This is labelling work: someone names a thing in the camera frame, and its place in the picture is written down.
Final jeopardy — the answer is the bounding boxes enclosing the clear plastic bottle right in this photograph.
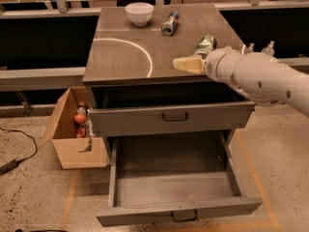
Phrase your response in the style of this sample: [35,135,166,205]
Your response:
[262,41,275,56]

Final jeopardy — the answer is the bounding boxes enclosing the grey metal drawer cabinet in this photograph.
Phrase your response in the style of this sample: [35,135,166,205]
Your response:
[82,3,257,153]

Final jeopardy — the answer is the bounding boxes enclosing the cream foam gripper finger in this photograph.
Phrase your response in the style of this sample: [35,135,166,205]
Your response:
[173,55,205,74]

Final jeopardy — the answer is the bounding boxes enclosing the blue silver can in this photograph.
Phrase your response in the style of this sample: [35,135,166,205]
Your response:
[161,11,179,36]

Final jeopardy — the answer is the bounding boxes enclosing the grey open lower drawer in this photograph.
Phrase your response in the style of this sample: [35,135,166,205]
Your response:
[97,130,262,227]

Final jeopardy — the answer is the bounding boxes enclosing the cardboard box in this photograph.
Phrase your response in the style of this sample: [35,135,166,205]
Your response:
[40,87,109,169]

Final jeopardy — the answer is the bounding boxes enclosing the white ceramic bowl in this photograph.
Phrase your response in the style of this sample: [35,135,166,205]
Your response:
[125,2,155,26]

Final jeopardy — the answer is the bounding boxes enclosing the green can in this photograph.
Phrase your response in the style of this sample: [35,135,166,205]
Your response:
[194,36,217,56]

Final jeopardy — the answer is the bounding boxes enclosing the black power adapter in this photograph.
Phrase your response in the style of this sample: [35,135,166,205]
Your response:
[0,159,18,176]

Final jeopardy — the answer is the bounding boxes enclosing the grey top drawer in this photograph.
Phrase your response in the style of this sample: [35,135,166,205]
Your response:
[90,101,254,137]

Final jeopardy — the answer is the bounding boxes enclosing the orange fruit in box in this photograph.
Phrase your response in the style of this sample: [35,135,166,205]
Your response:
[74,113,86,125]

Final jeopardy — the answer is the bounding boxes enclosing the black power cable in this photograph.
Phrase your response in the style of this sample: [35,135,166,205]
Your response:
[0,127,39,166]

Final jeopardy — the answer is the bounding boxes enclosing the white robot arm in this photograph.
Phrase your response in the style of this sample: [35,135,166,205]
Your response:
[173,46,309,116]

